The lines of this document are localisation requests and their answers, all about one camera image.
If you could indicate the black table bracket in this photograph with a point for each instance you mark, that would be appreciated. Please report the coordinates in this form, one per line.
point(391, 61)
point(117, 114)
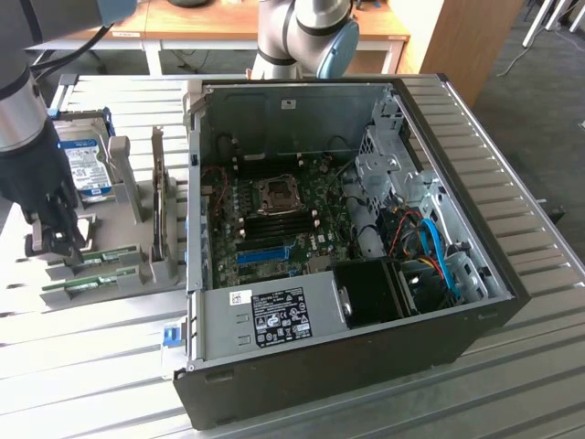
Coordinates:
point(556, 214)

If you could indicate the CPU socket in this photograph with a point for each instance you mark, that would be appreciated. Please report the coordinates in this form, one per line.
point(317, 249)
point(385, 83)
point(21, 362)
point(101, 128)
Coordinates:
point(278, 194)

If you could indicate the green RAM stick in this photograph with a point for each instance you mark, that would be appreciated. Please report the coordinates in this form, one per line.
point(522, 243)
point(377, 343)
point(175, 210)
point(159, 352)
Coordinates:
point(91, 280)
point(109, 254)

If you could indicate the hard disk with blue label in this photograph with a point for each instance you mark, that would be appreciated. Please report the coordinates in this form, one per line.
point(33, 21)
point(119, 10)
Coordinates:
point(88, 167)

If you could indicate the white table legs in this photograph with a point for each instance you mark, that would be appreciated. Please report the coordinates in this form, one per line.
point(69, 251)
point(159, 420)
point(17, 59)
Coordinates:
point(537, 18)

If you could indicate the black fan shroud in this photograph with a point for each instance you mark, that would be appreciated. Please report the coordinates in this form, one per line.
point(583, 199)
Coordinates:
point(365, 292)

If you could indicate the silver CPU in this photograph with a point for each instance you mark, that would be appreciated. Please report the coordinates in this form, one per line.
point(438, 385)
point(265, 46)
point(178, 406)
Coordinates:
point(88, 231)

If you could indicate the grey power supply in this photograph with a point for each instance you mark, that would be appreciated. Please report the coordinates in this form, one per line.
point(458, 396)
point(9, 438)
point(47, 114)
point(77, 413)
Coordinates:
point(215, 315)

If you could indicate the wooden desk white legs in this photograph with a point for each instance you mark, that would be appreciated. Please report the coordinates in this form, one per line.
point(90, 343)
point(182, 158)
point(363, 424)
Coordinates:
point(205, 20)

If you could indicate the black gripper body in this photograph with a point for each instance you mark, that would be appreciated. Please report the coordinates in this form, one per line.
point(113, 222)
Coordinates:
point(39, 167)

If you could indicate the wooden cabinet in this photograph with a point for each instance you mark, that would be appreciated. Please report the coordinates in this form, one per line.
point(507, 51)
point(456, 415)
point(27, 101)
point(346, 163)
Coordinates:
point(461, 41)

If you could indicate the blue expansion slot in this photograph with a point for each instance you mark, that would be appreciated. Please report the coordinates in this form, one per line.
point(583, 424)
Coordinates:
point(262, 256)

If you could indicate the grey parts rack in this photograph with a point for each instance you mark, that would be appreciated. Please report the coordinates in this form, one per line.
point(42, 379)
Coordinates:
point(132, 256)

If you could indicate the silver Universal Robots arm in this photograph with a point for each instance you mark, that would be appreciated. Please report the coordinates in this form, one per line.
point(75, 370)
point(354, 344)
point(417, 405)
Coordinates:
point(19, 107)

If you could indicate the black open PC case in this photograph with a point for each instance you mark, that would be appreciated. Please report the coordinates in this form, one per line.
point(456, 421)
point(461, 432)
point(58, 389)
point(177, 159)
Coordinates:
point(365, 366)

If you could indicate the graphics card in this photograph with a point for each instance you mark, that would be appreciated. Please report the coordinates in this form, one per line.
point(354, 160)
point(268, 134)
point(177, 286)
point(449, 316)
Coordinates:
point(158, 201)

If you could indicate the silver disk bay cage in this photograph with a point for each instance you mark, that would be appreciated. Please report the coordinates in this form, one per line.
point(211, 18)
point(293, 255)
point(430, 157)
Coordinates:
point(379, 169)

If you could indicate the black RAM slot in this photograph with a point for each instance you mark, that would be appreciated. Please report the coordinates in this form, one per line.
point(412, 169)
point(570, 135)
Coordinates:
point(274, 218)
point(279, 234)
point(276, 223)
point(279, 229)

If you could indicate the blue case latch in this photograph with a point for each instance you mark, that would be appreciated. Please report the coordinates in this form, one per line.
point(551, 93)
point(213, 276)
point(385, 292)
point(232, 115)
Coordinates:
point(173, 334)

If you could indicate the green motherboard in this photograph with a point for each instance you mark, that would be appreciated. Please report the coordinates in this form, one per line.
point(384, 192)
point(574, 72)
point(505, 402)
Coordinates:
point(329, 219)

